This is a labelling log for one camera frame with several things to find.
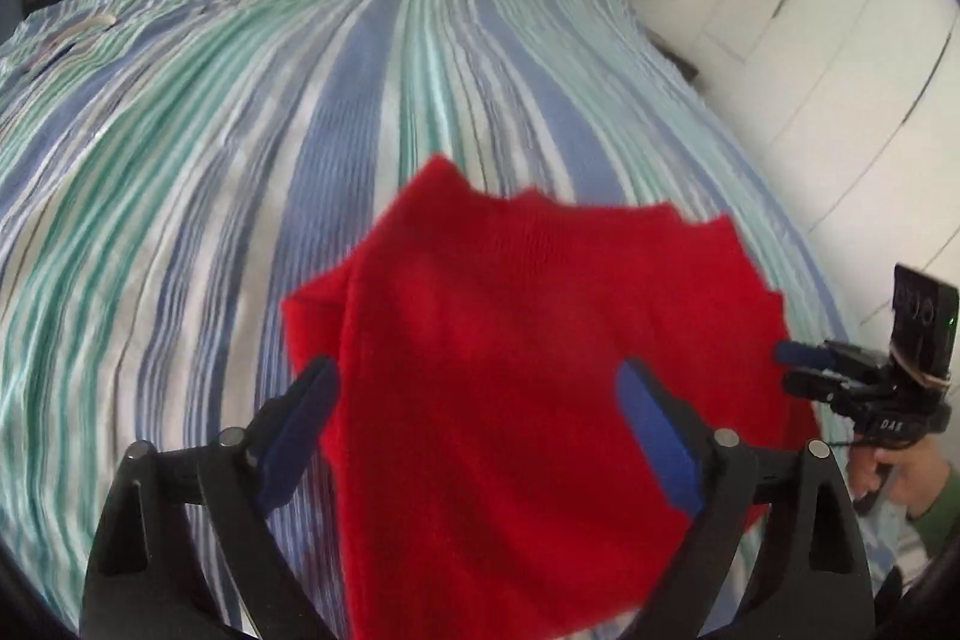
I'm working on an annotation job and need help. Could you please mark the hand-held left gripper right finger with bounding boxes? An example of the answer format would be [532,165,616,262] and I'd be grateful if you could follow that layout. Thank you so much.
[615,359,878,640]

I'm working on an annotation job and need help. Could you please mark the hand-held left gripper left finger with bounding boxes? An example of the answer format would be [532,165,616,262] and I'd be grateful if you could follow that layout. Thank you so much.
[79,355,342,640]

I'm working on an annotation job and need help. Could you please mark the red knit sweater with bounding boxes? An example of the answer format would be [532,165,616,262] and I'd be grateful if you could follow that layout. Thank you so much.
[281,154,822,640]

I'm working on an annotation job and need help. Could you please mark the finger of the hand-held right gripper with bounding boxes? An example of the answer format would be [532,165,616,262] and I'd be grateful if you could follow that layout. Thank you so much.
[775,340,835,366]
[782,368,850,402]

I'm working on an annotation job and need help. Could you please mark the dark wooden nightstand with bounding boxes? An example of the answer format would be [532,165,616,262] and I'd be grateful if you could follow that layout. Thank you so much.
[649,29,700,84]

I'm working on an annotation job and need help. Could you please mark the striped bed cover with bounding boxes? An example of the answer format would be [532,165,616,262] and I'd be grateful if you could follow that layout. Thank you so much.
[0,0,923,640]

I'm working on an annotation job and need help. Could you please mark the person's right hand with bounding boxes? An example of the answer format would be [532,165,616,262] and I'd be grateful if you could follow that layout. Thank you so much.
[847,434,955,522]

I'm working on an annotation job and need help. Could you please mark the white wardrobe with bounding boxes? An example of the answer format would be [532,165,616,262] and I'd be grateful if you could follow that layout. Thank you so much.
[697,0,960,330]

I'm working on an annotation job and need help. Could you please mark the person's right forearm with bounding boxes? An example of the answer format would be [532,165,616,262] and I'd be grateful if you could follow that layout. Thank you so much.
[904,466,960,560]

